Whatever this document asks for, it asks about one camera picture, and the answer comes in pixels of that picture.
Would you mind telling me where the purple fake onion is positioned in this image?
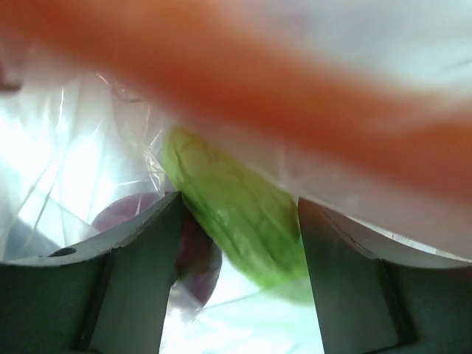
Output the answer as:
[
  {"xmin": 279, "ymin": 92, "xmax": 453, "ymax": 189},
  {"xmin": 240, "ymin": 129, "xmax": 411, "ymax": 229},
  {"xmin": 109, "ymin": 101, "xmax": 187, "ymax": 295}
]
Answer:
[{"xmin": 91, "ymin": 192, "xmax": 222, "ymax": 305}]

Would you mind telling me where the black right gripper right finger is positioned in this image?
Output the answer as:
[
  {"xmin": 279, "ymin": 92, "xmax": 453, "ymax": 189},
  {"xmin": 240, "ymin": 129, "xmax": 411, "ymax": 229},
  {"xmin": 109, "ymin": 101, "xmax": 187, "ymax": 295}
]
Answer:
[{"xmin": 298, "ymin": 199, "xmax": 471, "ymax": 353}]

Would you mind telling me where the green fake vegetable piece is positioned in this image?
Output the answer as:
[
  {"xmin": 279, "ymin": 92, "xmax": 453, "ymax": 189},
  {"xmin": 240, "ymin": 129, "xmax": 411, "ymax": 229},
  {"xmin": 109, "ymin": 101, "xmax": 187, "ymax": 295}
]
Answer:
[{"xmin": 162, "ymin": 127, "xmax": 313, "ymax": 305}]

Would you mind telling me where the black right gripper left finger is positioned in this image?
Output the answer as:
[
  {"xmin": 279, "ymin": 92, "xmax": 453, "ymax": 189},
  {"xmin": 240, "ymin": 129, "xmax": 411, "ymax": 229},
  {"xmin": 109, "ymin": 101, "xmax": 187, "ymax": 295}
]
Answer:
[{"xmin": 1, "ymin": 192, "xmax": 184, "ymax": 353}]

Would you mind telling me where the clear orange-zip plastic bag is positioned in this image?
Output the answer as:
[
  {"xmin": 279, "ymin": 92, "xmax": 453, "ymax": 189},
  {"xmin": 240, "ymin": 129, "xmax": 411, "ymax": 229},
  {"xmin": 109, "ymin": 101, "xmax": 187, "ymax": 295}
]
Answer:
[{"xmin": 1, "ymin": 1, "xmax": 471, "ymax": 353}]

